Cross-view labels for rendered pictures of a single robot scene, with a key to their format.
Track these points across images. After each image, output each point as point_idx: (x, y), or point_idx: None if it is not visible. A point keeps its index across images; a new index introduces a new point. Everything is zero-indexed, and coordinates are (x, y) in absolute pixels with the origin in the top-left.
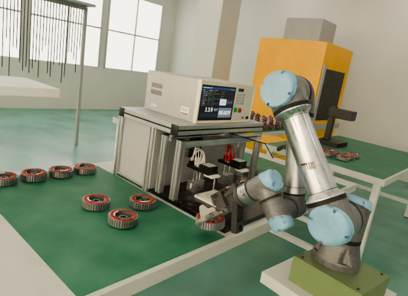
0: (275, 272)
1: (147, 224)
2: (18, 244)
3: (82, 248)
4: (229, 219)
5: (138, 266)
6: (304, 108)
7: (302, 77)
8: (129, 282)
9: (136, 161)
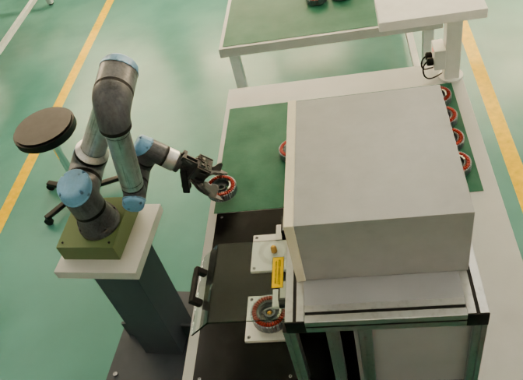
0: (150, 212)
1: (279, 169)
2: (305, 96)
3: (275, 121)
4: (226, 230)
5: (230, 140)
6: None
7: (99, 76)
8: (222, 131)
9: None
